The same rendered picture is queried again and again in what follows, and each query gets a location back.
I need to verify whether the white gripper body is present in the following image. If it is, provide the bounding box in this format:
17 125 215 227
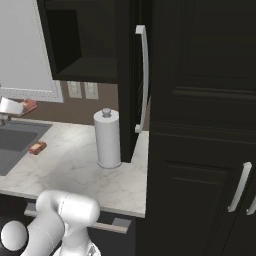
0 96 25 117

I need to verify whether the grey sink basin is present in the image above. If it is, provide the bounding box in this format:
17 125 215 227
0 119 54 177

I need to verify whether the dark open cabinet door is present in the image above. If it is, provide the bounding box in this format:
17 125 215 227
114 0 155 164

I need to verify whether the dark tall cabinet upper door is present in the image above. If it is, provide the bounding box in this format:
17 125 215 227
148 0 256 135

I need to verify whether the dark tall cabinet door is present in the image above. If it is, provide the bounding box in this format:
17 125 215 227
136 131 249 256
148 0 256 135

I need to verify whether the dark tall cabinet lower door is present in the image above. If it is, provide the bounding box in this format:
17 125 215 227
136 131 249 256

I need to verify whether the grey tap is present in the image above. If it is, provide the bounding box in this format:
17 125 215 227
0 112 12 127

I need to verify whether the white framed window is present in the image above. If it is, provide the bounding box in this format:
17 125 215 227
0 0 65 104

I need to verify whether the white paper towel roll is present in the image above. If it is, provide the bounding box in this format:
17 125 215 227
93 107 123 170

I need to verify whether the dark drawer front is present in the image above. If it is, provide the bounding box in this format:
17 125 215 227
0 194 138 256

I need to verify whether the beige wall outlet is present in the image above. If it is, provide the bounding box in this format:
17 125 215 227
66 80 83 100
83 81 100 101

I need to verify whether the dark open wall cabinet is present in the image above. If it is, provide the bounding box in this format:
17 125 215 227
36 0 132 83

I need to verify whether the long curved silver door handle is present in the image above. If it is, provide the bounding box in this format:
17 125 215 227
134 24 150 134

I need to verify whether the silver drawer handle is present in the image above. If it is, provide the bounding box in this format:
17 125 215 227
23 202 133 235

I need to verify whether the silver lower door handle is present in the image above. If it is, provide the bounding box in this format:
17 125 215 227
227 161 253 214
245 195 256 216

